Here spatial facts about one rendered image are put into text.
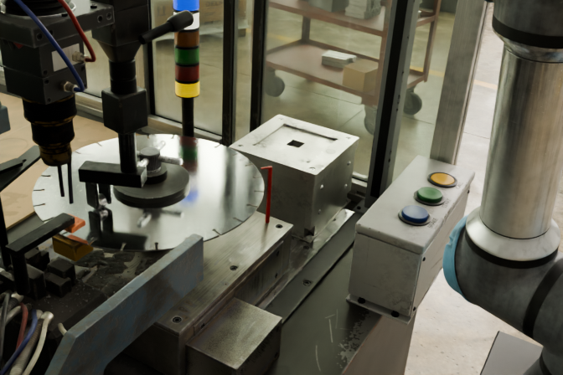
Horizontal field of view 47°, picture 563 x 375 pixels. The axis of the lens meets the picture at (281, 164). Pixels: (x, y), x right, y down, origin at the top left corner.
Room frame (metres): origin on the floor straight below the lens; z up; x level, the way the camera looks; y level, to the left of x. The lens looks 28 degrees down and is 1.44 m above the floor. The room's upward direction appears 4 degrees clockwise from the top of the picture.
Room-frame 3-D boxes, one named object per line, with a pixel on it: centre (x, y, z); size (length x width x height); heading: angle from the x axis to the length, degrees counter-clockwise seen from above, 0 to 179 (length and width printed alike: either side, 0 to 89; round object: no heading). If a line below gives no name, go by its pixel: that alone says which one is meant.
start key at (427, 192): (0.92, -0.24, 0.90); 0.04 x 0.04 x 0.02
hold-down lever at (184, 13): (0.76, 0.16, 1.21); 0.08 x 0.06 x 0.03; 152
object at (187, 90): (1.12, 0.18, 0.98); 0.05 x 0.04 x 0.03; 62
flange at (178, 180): (0.82, 0.19, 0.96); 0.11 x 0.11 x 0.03
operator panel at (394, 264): (0.92, -0.23, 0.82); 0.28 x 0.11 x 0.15; 152
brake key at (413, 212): (0.86, -0.21, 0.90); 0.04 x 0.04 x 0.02
